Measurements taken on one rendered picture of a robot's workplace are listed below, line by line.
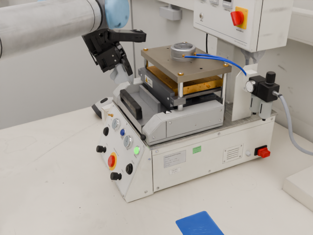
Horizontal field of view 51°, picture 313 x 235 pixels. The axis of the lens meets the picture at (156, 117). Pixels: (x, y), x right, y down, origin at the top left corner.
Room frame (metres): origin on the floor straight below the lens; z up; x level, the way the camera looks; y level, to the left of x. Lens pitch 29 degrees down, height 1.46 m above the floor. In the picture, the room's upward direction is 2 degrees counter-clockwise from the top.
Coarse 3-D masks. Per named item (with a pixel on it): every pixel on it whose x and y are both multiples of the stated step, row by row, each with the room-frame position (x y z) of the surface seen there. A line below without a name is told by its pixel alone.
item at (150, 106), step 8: (144, 88) 0.99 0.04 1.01; (136, 96) 1.02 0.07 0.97; (144, 96) 0.97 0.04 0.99; (152, 96) 0.93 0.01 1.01; (120, 104) 0.99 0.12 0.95; (144, 104) 0.95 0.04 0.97; (152, 104) 0.92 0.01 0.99; (160, 104) 0.88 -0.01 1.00; (128, 112) 0.92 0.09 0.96; (144, 112) 0.90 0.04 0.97; (152, 112) 0.90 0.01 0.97; (160, 112) 0.88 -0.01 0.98; (136, 120) 0.85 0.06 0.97; (144, 120) 0.85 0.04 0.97
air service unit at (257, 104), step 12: (252, 72) 0.89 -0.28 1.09; (252, 84) 0.84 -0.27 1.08; (264, 84) 0.82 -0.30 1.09; (276, 84) 0.82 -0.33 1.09; (252, 96) 0.86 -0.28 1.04; (264, 96) 0.81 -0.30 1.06; (276, 96) 0.81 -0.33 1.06; (252, 108) 0.85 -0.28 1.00; (264, 108) 0.81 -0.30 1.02; (264, 120) 0.82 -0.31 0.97
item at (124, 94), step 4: (120, 92) 0.98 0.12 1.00; (124, 92) 0.96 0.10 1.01; (120, 96) 0.98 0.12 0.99; (124, 96) 0.94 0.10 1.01; (128, 96) 0.93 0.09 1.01; (124, 100) 0.94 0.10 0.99; (128, 100) 0.91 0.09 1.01; (132, 100) 0.90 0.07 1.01; (128, 104) 0.91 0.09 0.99; (132, 104) 0.88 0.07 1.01; (136, 104) 0.87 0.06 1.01; (132, 108) 0.88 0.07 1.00; (136, 108) 0.86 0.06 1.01; (140, 108) 0.86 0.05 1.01; (136, 112) 0.85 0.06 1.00; (140, 112) 0.86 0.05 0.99; (136, 116) 0.85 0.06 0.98; (140, 116) 0.86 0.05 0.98
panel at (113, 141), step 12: (108, 120) 1.04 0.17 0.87; (120, 120) 0.96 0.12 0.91; (108, 132) 1.00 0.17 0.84; (132, 132) 0.87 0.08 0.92; (108, 144) 0.97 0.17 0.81; (120, 144) 0.90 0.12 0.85; (132, 144) 0.84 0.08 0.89; (144, 144) 0.79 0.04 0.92; (108, 156) 0.93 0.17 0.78; (120, 156) 0.87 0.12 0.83; (132, 156) 0.81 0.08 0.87; (108, 168) 0.90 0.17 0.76; (120, 168) 0.84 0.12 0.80; (132, 168) 0.78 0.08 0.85; (120, 180) 0.81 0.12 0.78
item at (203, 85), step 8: (152, 72) 1.01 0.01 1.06; (160, 72) 1.00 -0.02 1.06; (160, 80) 0.95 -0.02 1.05; (168, 80) 0.94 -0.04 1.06; (192, 80) 0.93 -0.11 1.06; (200, 80) 0.93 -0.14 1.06; (208, 80) 0.93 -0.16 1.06; (216, 80) 0.93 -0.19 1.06; (176, 88) 0.88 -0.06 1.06; (184, 88) 0.89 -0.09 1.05; (192, 88) 0.90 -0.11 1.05; (200, 88) 0.91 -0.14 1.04; (208, 88) 0.92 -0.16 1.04; (216, 88) 0.93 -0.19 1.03; (192, 96) 0.90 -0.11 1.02
